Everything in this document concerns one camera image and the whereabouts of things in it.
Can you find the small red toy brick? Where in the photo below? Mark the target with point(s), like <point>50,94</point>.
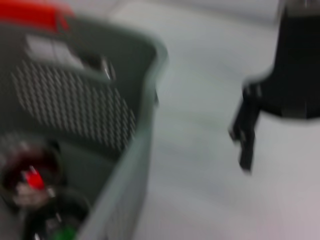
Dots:
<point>33,178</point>

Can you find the glass teacup black holder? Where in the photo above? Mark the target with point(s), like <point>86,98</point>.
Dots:
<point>15,160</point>
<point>50,210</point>

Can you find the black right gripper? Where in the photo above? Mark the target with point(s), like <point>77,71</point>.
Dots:
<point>292,62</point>

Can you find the green toy brick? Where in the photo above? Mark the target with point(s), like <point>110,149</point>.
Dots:
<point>65,233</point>

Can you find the grey perforated storage bin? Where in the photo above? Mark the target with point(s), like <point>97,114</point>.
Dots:
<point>137,125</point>

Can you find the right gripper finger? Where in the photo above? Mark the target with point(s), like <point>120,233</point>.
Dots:
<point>245,130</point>

